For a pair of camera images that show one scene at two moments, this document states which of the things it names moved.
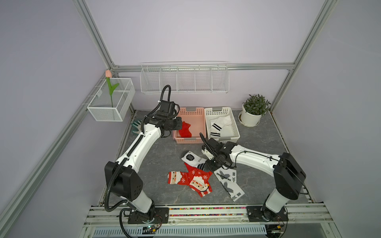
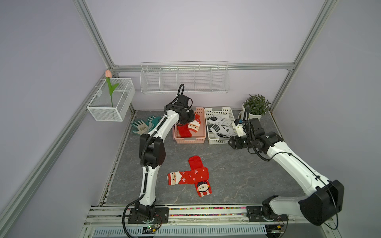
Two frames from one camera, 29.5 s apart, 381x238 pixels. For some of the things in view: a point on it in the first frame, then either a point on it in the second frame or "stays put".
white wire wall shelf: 208,77 stays put
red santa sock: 178,177 stays put
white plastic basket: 221,124 stays put
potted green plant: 254,107 stays put
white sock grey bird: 233,190 → 222,131
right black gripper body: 213,163 → 239,143
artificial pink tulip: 108,75 stays put
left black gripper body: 175,124 → 189,117
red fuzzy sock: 184,132 stays put
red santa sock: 199,180 → 194,125
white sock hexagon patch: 192,159 → 217,119
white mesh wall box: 100,107 stays put
